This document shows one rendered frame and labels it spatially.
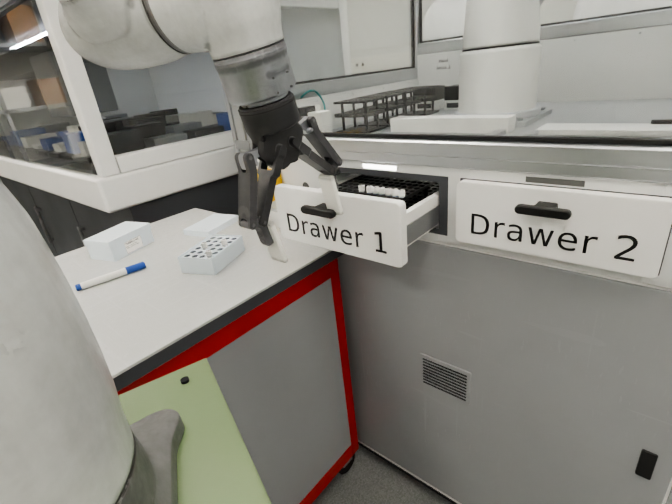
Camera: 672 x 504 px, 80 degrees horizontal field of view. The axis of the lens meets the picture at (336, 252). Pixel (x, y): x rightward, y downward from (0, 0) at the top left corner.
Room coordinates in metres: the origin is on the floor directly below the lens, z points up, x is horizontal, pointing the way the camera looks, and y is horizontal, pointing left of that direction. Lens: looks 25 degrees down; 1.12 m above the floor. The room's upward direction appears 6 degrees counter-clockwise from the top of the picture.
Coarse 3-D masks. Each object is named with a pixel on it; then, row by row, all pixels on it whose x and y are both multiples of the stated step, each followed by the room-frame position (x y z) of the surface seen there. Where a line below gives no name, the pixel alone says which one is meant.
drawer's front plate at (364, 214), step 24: (288, 192) 0.74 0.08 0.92; (312, 192) 0.69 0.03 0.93; (312, 216) 0.70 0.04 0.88; (336, 216) 0.66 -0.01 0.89; (360, 216) 0.62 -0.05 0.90; (384, 216) 0.59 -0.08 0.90; (312, 240) 0.71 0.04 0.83; (336, 240) 0.66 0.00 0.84; (360, 240) 0.63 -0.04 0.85; (384, 240) 0.59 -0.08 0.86
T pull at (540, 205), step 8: (520, 208) 0.55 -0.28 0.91; (528, 208) 0.54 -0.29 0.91; (536, 208) 0.53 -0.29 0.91; (544, 208) 0.53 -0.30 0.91; (552, 208) 0.52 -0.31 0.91; (560, 208) 0.52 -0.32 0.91; (544, 216) 0.53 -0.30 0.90; (552, 216) 0.52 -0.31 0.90; (560, 216) 0.51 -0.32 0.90; (568, 216) 0.50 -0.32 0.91
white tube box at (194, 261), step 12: (204, 240) 0.86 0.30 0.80; (216, 240) 0.85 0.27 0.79; (228, 240) 0.84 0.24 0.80; (240, 240) 0.85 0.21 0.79; (192, 252) 0.80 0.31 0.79; (204, 252) 0.79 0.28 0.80; (216, 252) 0.79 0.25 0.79; (228, 252) 0.80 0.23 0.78; (240, 252) 0.84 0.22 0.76; (180, 264) 0.77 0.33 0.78; (192, 264) 0.76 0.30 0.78; (204, 264) 0.75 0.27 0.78; (216, 264) 0.75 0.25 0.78
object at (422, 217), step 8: (352, 176) 0.90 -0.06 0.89; (424, 200) 0.67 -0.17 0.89; (432, 200) 0.68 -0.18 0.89; (408, 208) 0.64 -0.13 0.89; (416, 208) 0.64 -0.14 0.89; (424, 208) 0.66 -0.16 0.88; (432, 208) 0.68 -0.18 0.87; (408, 216) 0.62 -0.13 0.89; (416, 216) 0.64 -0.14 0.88; (424, 216) 0.66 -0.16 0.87; (432, 216) 0.68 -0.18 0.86; (408, 224) 0.62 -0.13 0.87; (416, 224) 0.64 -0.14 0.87; (424, 224) 0.66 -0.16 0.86; (432, 224) 0.68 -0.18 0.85; (408, 232) 0.62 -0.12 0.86; (416, 232) 0.64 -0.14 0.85; (424, 232) 0.66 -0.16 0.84; (408, 240) 0.62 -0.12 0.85
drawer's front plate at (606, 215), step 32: (480, 192) 0.63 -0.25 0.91; (512, 192) 0.59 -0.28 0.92; (544, 192) 0.56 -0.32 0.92; (576, 192) 0.53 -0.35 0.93; (608, 192) 0.52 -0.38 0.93; (480, 224) 0.62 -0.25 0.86; (544, 224) 0.56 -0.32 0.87; (576, 224) 0.53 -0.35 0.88; (608, 224) 0.50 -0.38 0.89; (640, 224) 0.48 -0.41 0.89; (544, 256) 0.55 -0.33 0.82; (576, 256) 0.52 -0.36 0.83; (608, 256) 0.50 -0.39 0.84; (640, 256) 0.47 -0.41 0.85
